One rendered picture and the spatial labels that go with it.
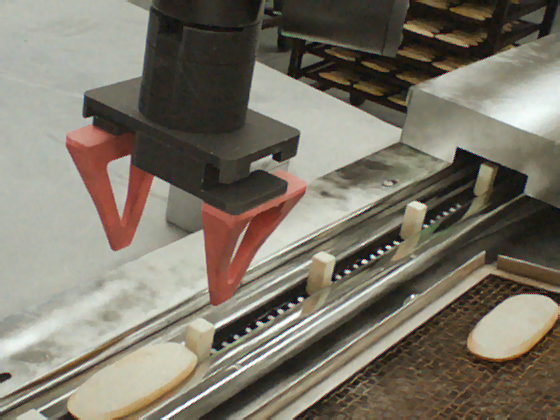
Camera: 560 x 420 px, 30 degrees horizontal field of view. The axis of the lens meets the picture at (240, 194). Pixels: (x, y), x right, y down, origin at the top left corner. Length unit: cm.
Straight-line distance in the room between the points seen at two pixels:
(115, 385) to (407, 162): 45
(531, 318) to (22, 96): 61
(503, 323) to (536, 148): 32
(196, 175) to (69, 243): 32
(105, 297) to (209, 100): 21
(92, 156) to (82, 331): 13
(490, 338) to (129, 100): 26
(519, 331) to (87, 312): 27
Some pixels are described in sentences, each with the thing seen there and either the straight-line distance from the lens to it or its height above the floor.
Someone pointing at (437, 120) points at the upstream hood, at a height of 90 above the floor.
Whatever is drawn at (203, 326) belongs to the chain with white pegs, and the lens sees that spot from 66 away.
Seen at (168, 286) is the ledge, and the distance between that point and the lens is 71.
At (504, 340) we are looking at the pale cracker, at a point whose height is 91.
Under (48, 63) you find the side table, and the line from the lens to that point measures 120.
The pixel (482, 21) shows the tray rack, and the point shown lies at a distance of 292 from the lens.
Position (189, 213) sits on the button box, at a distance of 86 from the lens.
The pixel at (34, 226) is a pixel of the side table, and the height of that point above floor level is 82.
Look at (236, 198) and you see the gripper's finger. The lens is 52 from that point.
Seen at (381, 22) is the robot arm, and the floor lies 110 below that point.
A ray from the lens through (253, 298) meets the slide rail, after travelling 74.
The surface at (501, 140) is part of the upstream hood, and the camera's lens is 97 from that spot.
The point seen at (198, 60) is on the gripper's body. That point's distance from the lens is 52.
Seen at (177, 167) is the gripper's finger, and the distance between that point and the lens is 53.
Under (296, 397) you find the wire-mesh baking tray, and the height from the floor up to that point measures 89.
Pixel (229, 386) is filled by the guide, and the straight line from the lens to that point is 64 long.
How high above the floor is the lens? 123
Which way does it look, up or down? 26 degrees down
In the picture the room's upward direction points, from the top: 10 degrees clockwise
